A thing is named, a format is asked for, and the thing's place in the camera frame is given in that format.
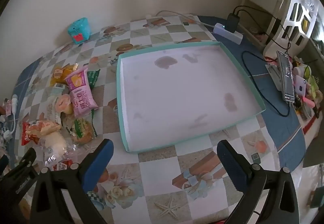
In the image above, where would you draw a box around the white bun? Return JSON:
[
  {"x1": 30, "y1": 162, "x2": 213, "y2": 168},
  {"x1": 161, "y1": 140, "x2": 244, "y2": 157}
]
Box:
[{"x1": 40, "y1": 131, "x2": 77, "y2": 167}]

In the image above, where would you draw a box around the orange snack packet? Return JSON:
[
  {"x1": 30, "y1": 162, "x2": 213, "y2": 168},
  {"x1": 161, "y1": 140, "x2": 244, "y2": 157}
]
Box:
[{"x1": 28, "y1": 120, "x2": 63, "y2": 136}]

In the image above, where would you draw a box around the black charger plug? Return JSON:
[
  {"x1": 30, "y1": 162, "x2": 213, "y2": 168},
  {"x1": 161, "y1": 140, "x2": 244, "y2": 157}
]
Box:
[{"x1": 226, "y1": 13, "x2": 240, "y2": 32}]

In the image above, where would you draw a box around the large red snack packet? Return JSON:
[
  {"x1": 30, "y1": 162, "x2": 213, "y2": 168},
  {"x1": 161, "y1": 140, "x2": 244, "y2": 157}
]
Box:
[{"x1": 21, "y1": 121, "x2": 41, "y2": 146}]

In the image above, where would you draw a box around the phone stand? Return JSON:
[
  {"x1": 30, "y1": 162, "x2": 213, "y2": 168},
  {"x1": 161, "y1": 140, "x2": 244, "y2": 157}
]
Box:
[{"x1": 265, "y1": 63, "x2": 285, "y2": 92}]

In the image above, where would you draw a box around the pink snack packet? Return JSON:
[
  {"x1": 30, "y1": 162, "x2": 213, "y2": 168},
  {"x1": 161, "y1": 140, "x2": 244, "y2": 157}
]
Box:
[{"x1": 64, "y1": 67, "x2": 99, "y2": 117}]

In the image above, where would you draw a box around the green label bread packet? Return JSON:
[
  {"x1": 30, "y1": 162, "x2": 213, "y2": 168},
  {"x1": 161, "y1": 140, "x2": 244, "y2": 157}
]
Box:
[{"x1": 66, "y1": 118, "x2": 98, "y2": 145}]

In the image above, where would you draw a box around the yellow snack packet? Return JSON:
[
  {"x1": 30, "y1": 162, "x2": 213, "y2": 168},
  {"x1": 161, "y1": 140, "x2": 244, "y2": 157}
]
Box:
[{"x1": 51, "y1": 63, "x2": 79, "y2": 86}]

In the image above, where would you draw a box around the dark green snack packet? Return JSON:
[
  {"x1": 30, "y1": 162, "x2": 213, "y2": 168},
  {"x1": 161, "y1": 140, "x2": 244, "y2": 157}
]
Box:
[{"x1": 87, "y1": 69, "x2": 101, "y2": 89}]

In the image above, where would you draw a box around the teal cube box red label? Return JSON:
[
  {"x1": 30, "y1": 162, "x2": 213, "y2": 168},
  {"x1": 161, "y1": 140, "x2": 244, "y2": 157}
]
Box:
[{"x1": 67, "y1": 17, "x2": 90, "y2": 44}]

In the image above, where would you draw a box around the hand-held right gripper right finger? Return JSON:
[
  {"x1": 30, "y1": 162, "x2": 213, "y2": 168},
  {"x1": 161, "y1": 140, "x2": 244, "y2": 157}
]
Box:
[{"x1": 216, "y1": 139, "x2": 300, "y2": 224}]

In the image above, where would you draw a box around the checked printed tablecloth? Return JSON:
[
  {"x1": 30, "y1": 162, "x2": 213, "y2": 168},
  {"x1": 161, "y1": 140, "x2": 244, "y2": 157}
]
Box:
[{"x1": 11, "y1": 13, "x2": 307, "y2": 224}]

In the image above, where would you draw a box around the smartphone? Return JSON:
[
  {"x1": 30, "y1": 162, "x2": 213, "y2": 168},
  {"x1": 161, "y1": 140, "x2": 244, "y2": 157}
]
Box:
[{"x1": 276, "y1": 50, "x2": 295, "y2": 103}]

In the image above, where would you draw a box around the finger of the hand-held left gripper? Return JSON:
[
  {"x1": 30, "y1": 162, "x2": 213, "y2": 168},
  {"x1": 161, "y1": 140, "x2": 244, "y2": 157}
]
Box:
[
  {"x1": 5, "y1": 147, "x2": 37, "y2": 177},
  {"x1": 0, "y1": 154, "x2": 10, "y2": 172}
]

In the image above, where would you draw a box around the black looped cable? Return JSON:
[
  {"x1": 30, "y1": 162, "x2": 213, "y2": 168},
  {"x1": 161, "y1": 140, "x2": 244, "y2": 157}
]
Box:
[{"x1": 241, "y1": 50, "x2": 291, "y2": 117}]

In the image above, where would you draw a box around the white power strip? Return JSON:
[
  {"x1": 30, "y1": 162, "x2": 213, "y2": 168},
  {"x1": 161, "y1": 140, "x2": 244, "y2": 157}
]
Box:
[{"x1": 213, "y1": 23, "x2": 244, "y2": 45}]

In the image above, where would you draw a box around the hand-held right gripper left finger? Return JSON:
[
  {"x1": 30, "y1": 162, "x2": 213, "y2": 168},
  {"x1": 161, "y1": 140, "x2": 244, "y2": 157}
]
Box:
[{"x1": 29, "y1": 138, "x2": 114, "y2": 224}]

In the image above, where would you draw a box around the black charger cable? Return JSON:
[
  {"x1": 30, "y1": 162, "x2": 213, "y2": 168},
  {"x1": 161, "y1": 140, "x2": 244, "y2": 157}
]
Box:
[{"x1": 233, "y1": 5, "x2": 292, "y2": 51}]

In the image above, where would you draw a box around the white carved shelf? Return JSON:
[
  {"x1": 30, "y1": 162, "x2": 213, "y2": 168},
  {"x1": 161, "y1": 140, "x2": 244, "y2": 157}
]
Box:
[{"x1": 263, "y1": 0, "x2": 322, "y2": 55}]

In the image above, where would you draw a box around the pile of assorted small items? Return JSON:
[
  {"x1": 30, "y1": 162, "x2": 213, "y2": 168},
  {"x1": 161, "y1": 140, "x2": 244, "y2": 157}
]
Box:
[{"x1": 291, "y1": 57, "x2": 324, "y2": 121}]

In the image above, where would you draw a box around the teal shallow cardboard tray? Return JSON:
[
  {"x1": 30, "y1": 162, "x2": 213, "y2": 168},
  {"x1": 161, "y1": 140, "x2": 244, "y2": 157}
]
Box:
[{"x1": 116, "y1": 42, "x2": 266, "y2": 154}]

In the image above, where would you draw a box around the pink doughnut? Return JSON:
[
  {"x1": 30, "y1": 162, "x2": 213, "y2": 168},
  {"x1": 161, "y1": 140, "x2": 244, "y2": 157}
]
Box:
[{"x1": 46, "y1": 93, "x2": 72, "y2": 125}]

